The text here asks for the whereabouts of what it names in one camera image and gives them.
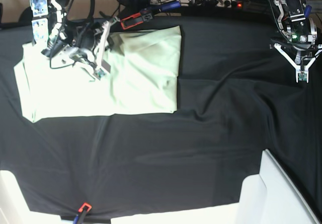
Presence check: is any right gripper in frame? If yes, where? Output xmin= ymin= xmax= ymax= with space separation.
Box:
xmin=41 ymin=23 xmax=114 ymax=69

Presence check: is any black table cloth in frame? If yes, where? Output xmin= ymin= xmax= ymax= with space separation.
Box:
xmin=1 ymin=17 xmax=321 ymax=219

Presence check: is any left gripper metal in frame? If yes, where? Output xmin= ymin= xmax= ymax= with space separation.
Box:
xmin=271 ymin=37 xmax=321 ymax=63

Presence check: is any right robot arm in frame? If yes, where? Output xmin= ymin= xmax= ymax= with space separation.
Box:
xmin=30 ymin=0 xmax=120 ymax=78

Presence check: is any light green T-shirt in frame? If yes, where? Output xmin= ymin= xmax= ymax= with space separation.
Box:
xmin=14 ymin=26 xmax=182 ymax=123

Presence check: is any white power strip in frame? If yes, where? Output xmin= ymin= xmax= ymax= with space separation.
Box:
xmin=150 ymin=0 xmax=238 ymax=8

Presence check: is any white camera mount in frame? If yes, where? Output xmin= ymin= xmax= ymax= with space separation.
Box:
xmin=273 ymin=43 xmax=321 ymax=83
xmin=83 ymin=17 xmax=120 ymax=80

